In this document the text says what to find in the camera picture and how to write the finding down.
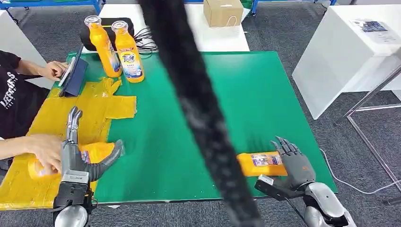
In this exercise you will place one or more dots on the person's left hand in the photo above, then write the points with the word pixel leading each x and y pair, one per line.
pixel 54 71

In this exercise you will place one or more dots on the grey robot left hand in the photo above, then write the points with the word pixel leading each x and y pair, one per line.
pixel 72 159

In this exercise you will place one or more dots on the person's right hand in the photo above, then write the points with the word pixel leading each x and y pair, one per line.
pixel 47 150

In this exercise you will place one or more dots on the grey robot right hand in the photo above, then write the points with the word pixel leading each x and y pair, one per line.
pixel 299 170

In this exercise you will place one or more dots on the white tablet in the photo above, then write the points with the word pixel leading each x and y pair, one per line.
pixel 67 72

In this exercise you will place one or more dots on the orange drink bottle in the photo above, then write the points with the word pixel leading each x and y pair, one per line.
pixel 247 166
pixel 130 59
pixel 103 47
pixel 100 152

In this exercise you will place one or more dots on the dark blue tablet stand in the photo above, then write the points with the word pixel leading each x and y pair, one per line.
pixel 78 78

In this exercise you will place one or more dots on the black device case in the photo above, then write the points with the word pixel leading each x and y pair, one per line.
pixel 84 39

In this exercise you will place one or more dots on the person's torso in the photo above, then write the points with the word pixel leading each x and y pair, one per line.
pixel 18 103

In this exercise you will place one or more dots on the white side table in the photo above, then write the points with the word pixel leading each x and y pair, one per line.
pixel 15 37

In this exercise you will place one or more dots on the yellow plastic sheet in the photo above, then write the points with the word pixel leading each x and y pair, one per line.
pixel 91 109

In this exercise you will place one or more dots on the green table mat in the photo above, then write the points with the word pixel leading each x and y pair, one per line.
pixel 250 94

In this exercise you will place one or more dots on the white cabinet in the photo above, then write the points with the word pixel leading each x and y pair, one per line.
pixel 332 62

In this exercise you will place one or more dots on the printed leaflet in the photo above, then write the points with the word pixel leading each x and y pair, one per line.
pixel 374 28

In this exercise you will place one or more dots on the cardboard box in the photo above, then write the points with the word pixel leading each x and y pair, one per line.
pixel 222 14

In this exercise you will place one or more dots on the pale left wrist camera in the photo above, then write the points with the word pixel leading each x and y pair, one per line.
pixel 75 179

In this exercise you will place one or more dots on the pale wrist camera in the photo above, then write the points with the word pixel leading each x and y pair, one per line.
pixel 75 179
pixel 266 181

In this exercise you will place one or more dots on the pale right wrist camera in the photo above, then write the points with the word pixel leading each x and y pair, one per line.
pixel 266 181

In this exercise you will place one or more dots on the blue metal frame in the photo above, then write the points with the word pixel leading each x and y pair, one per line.
pixel 47 3

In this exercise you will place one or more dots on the metal stand frame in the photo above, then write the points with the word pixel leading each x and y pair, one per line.
pixel 372 94

